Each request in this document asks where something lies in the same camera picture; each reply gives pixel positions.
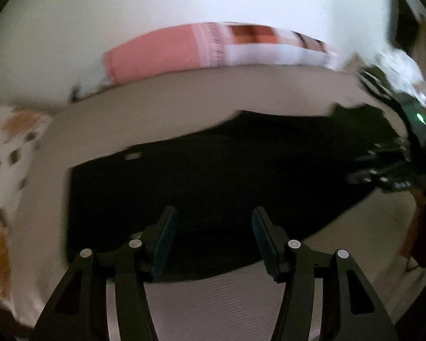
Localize floral bed sheet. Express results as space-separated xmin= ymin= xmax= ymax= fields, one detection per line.
xmin=0 ymin=108 xmax=54 ymax=324

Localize white crumpled cloth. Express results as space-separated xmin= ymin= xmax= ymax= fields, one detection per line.
xmin=376 ymin=48 xmax=426 ymax=105

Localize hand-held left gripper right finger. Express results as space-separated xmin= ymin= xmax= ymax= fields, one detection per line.
xmin=252 ymin=206 xmax=400 ymax=341

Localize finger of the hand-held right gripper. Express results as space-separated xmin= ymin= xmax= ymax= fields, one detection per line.
xmin=345 ymin=161 xmax=417 ymax=193
xmin=354 ymin=141 xmax=411 ymax=165

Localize pink checkered bolster pillow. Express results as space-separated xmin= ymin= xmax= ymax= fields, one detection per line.
xmin=103 ymin=22 xmax=341 ymax=83

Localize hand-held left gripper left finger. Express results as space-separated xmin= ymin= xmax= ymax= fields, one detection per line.
xmin=34 ymin=205 xmax=179 ymax=341

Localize beige woven bed mat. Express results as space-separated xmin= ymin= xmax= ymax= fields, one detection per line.
xmin=11 ymin=65 xmax=414 ymax=327

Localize black pants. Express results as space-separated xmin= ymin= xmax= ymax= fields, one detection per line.
xmin=66 ymin=108 xmax=412 ymax=282

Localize person's right forearm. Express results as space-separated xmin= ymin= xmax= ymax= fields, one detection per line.
xmin=399 ymin=186 xmax=426 ymax=271

